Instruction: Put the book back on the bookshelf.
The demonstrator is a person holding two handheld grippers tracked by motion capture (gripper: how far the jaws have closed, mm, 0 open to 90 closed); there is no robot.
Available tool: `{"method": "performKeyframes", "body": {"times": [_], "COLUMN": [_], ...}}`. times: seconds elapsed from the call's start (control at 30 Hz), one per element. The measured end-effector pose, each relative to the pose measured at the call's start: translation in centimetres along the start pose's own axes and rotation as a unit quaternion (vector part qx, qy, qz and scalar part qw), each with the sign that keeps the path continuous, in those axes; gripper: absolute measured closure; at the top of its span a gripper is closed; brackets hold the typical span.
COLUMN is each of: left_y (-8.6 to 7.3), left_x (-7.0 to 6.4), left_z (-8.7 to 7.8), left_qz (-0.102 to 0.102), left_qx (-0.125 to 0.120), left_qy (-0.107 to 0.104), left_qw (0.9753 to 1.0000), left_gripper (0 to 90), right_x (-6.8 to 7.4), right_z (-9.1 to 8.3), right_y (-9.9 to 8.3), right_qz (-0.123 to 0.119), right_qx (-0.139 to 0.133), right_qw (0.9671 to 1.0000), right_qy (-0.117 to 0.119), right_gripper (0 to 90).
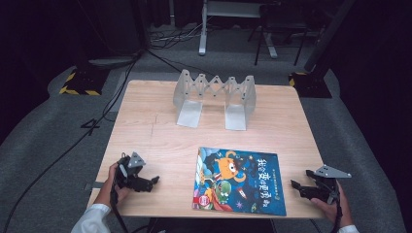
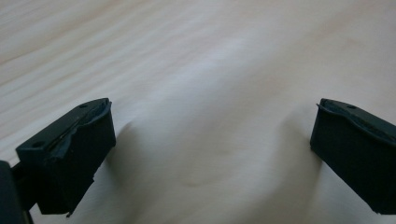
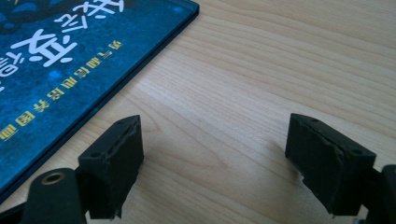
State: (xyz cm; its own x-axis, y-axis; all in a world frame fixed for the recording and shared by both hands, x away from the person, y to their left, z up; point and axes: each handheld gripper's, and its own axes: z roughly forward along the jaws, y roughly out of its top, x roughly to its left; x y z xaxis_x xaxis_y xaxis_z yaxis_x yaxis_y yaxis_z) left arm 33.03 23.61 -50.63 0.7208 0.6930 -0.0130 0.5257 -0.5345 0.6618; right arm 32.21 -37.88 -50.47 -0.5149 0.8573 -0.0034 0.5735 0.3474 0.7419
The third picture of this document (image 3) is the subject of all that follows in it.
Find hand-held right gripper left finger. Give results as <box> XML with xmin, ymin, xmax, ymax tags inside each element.
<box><xmin>78</xmin><ymin>114</ymin><xmax>145</xmax><ymax>220</ymax></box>

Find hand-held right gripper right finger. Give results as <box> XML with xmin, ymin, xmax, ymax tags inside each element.
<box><xmin>284</xmin><ymin>113</ymin><xmax>377</xmax><ymax>217</ymax></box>

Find blue picture book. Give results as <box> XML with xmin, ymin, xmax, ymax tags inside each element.
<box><xmin>0</xmin><ymin>0</ymin><xmax>200</xmax><ymax>204</ymax></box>

